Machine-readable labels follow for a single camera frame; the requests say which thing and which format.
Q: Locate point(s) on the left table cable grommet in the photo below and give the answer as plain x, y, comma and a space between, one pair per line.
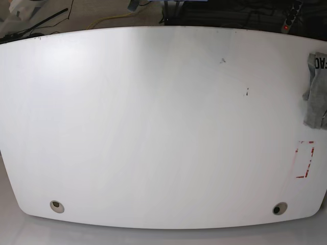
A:
57, 206

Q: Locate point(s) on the black rod on floor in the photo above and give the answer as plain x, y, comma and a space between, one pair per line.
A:
20, 34

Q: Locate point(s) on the right table cable grommet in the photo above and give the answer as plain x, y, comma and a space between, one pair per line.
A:
280, 208

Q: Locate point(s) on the white power strip red switch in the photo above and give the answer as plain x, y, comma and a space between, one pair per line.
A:
291, 16

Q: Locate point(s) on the table cable grommet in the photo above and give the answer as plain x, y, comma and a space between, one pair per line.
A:
280, 208
57, 206

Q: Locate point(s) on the red tape rectangle marking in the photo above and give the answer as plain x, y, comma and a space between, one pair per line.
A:
303, 159

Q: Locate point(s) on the grey T-shirt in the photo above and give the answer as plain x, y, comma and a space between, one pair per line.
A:
315, 96

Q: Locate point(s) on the black brush on floor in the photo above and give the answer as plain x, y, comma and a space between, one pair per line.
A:
133, 5

